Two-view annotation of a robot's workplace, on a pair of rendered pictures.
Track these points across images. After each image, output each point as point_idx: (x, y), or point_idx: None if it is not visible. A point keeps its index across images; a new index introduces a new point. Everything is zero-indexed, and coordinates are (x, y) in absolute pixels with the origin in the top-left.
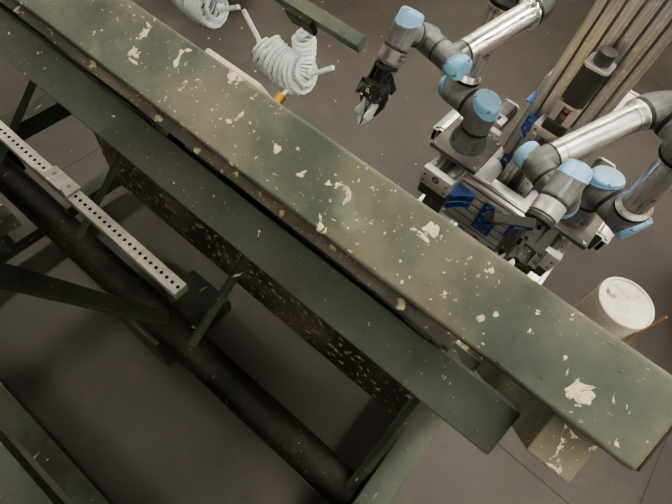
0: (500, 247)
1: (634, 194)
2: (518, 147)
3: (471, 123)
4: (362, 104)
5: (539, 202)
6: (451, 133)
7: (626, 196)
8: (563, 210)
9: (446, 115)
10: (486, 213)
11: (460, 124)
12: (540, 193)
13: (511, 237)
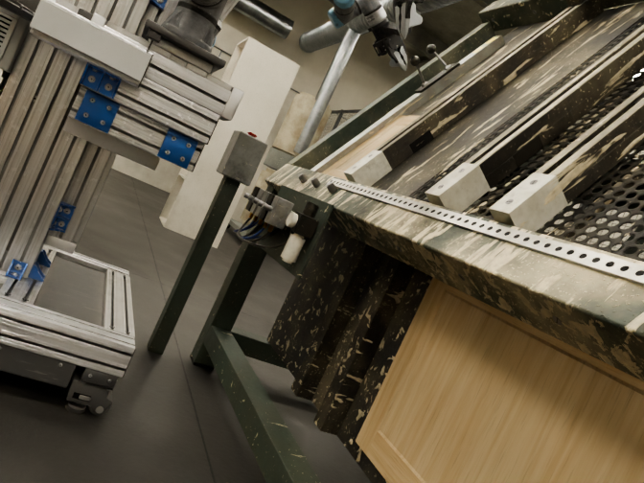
0: (396, 47)
1: (232, 6)
2: (138, 26)
3: (223, 9)
4: (411, 13)
5: (384, 11)
6: (198, 39)
7: (222, 11)
8: (376, 11)
9: (107, 33)
10: (408, 30)
11: (206, 19)
12: (379, 8)
13: (395, 38)
